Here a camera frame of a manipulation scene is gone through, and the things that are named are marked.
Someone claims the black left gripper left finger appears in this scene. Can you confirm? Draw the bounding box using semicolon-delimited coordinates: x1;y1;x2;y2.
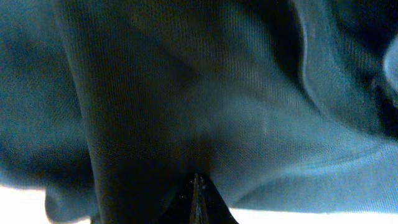
158;173;195;224

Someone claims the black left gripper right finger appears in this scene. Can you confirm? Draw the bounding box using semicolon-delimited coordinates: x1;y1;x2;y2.
196;174;238;224

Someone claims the black t-shirt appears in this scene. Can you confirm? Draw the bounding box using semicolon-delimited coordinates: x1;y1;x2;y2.
1;0;397;223

